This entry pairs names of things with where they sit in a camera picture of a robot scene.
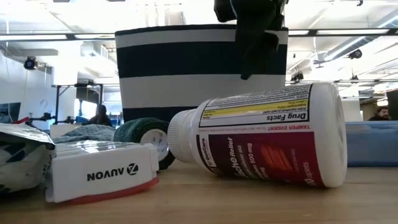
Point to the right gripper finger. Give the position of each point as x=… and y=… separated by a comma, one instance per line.
x=272, y=43
x=252, y=53

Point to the navy white striped fabric basket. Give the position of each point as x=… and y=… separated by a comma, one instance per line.
x=186, y=62

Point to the large white pill bottle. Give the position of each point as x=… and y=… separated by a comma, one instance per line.
x=264, y=149

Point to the blue first aid kit case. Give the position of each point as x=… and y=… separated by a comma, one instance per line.
x=373, y=143

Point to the dark green bandage roll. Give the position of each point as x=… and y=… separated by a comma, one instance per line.
x=133, y=130

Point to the long white AUVON box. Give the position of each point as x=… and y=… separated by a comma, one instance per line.
x=102, y=174

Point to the white patterned pouch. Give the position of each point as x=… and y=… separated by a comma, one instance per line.
x=21, y=161

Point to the person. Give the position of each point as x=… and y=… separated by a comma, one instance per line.
x=381, y=113
x=101, y=116

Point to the blue patterned cloth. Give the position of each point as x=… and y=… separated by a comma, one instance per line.
x=87, y=132

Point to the black metal stand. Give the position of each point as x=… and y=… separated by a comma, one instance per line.
x=57, y=102

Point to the black ceiling camera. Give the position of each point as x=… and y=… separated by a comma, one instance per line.
x=355, y=53
x=30, y=63

